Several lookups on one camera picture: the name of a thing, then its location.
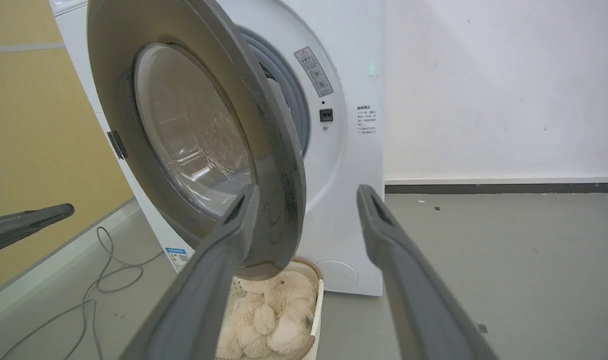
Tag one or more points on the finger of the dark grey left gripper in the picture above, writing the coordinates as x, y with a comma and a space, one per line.
198, 300

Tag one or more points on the dark grey pointed right gripper left finger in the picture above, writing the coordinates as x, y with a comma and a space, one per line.
23, 225

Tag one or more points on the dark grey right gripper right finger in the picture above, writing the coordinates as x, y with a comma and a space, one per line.
424, 300

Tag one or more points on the grey round washing machine door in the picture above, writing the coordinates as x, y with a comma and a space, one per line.
193, 135

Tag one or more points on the white front-load washing machine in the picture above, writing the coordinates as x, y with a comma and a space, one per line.
344, 150

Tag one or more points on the cream plush teddy bear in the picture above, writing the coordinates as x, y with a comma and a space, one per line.
271, 315

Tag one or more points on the white laundry basket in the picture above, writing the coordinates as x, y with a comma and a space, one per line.
316, 310

